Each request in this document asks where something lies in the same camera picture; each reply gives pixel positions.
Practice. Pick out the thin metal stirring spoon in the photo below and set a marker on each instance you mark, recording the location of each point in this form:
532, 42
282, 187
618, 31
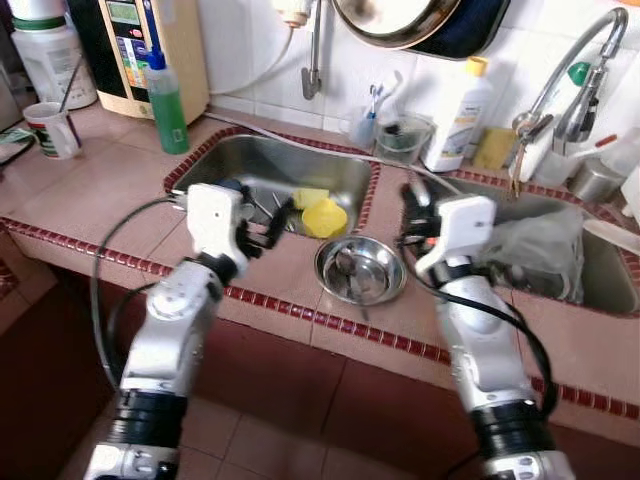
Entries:
70, 85

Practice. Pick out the white plastic dish rack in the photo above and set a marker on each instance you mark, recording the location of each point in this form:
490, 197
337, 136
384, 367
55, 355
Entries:
632, 190

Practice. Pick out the yellow dish sponge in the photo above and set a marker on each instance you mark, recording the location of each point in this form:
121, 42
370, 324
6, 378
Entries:
305, 196

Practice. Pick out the clear toothbrush cup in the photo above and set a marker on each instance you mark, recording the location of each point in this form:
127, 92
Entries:
363, 130

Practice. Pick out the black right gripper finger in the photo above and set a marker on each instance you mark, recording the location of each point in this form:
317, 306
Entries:
415, 198

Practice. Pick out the yellow scouring pad block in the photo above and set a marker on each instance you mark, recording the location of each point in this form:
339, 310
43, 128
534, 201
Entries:
492, 150

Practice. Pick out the translucent plastic container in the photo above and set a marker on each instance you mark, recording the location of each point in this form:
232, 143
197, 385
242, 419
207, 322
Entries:
620, 150

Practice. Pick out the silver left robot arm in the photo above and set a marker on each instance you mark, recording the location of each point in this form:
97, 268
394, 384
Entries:
170, 320

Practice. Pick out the beige water ioniser appliance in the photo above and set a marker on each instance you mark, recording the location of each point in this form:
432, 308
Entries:
120, 50

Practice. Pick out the stainless steel sink basin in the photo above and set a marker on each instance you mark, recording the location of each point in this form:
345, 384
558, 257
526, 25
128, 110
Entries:
605, 270
250, 160

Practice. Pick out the yellow plastic bowl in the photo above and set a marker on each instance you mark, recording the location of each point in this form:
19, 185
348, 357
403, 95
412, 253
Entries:
325, 218

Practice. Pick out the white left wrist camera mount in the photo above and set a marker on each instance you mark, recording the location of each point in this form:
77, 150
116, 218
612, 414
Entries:
215, 215

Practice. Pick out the white plastic jar green lid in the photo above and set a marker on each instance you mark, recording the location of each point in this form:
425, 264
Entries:
50, 60

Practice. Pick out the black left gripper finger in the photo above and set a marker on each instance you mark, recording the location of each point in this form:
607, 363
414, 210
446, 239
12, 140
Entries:
249, 205
283, 222

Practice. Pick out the white detergent bottle yellow cap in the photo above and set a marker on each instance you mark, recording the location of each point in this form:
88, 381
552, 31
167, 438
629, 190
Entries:
458, 120

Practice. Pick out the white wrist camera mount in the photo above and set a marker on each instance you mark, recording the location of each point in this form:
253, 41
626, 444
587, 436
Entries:
215, 215
465, 220

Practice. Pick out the hanging steel wok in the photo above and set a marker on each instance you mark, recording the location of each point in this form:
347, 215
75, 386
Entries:
420, 20

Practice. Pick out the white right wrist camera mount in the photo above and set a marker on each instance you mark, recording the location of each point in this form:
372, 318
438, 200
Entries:
465, 220

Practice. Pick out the white printed mug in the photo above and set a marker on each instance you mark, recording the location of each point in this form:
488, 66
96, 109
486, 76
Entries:
52, 132

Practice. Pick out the stainless steel bowl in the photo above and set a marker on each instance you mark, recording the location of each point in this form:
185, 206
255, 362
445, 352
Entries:
385, 275

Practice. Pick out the clear plastic bag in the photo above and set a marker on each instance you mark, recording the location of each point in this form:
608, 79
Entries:
540, 250

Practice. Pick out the green soap bottle blue cap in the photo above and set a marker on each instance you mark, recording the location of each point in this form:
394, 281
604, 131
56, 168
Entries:
168, 115

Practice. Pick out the steel wall tap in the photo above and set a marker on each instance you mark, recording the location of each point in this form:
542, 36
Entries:
312, 75

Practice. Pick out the small steel cup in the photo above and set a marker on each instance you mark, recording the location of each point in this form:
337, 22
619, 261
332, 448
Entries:
598, 185

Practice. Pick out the white bottle green cap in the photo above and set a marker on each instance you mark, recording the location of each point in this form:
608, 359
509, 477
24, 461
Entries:
545, 150

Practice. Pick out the white plastic spatula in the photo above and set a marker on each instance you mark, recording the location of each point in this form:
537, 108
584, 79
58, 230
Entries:
612, 235

